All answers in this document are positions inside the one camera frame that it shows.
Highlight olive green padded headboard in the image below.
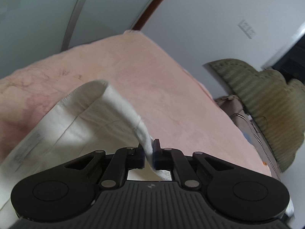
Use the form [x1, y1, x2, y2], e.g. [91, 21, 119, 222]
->
[208, 58, 304, 172]

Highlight frosted glass wardrobe door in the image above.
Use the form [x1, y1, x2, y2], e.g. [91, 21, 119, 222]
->
[1, 0, 152, 77]

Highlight white cream pants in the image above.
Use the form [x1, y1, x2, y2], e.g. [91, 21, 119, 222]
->
[1, 80, 171, 228]

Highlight pink bed sheet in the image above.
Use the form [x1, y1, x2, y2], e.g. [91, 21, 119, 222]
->
[1, 31, 270, 175]

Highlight white wall socket plate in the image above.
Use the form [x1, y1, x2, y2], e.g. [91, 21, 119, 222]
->
[238, 20, 256, 39]

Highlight brown wooden door frame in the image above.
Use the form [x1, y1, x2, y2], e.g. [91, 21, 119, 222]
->
[131, 0, 163, 31]

